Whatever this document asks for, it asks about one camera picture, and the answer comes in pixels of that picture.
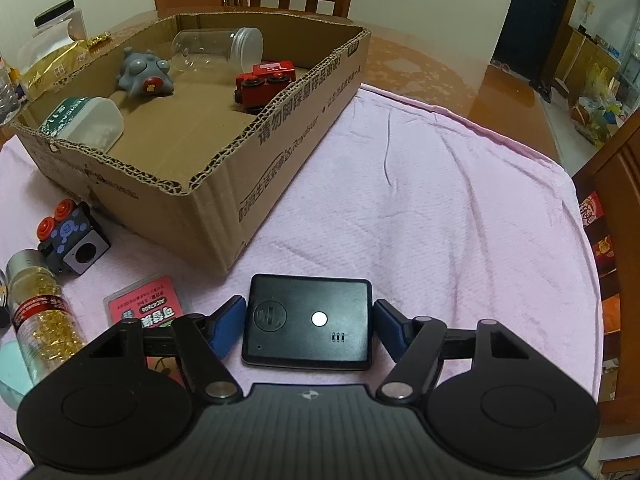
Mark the wooden chair with grooved back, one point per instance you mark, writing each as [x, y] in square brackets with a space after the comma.
[615, 185]

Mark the wooden cabinet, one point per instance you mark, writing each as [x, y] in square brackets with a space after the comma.
[587, 60]

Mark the pink card in clear case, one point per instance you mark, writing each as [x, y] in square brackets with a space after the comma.
[145, 300]

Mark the clear plastic jar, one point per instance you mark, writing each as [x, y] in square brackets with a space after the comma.
[215, 47]

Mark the gold wrapped candies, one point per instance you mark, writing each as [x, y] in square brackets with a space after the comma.
[99, 40]

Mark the red toy train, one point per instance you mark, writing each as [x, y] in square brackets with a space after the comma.
[265, 82]

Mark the black rectangular device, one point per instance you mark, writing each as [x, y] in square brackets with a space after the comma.
[305, 320]

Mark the clear bottle of yellow capsules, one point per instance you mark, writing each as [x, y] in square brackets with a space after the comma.
[42, 320]

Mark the pink cloth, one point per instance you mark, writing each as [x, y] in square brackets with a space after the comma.
[425, 210]

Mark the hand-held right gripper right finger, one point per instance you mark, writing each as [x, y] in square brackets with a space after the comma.
[390, 329]

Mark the gold tissue pack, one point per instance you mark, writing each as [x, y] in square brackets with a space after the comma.
[50, 67]

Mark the clear water bottle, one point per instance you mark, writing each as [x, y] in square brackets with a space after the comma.
[7, 92]

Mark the teal round case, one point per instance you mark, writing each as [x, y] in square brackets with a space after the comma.
[12, 375]

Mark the cardboard box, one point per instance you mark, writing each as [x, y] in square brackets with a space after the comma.
[280, 160]

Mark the clear jar with black lid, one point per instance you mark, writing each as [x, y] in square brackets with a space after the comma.
[60, 20]

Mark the red printed packet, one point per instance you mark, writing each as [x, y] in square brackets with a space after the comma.
[592, 210]

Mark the yellow plastic bag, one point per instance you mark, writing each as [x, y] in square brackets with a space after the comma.
[600, 80]

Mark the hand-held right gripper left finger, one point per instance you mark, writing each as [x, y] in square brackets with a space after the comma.
[225, 327]

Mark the grey robot toy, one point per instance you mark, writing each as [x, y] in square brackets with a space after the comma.
[145, 72]

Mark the white bottle with green label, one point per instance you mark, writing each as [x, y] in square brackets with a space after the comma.
[85, 122]

